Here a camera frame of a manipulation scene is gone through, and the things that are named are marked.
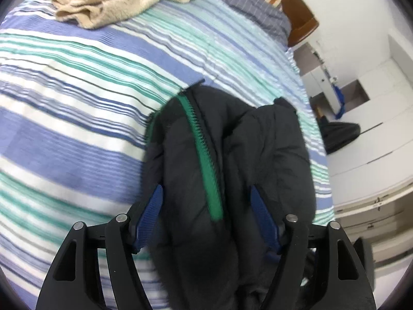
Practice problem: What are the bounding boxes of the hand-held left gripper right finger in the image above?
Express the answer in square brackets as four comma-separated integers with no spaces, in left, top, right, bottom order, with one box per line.
[250,185,378,310]

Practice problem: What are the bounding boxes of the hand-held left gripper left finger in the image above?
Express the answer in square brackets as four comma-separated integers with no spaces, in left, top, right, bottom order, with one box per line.
[35,184,163,310]

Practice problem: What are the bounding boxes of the black puffer jacket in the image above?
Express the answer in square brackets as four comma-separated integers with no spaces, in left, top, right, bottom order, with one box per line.
[142,84,323,310]

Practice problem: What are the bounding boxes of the black chair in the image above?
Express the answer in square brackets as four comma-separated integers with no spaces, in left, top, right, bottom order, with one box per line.
[318,116,362,156]

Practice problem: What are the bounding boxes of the white wardrobe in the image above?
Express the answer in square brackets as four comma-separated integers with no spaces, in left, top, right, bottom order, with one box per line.
[329,32,413,265]

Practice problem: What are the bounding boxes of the striped bed sheet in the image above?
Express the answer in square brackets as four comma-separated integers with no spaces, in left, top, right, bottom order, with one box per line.
[0,0,334,310]

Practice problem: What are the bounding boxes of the blue cloth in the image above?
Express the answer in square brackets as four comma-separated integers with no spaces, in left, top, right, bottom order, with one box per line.
[332,84,347,120]

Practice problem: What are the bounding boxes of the white desk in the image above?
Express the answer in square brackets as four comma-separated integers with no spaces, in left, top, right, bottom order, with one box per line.
[293,42,370,117]

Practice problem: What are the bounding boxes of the grey checked pillow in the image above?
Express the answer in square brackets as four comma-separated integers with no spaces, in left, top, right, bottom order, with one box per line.
[185,0,291,46]

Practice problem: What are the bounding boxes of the wooden headboard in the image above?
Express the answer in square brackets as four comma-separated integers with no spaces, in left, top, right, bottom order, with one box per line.
[206,0,319,47]

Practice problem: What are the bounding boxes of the cream fleece blanket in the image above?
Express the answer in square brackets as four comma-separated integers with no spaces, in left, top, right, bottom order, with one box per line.
[53,0,204,29]

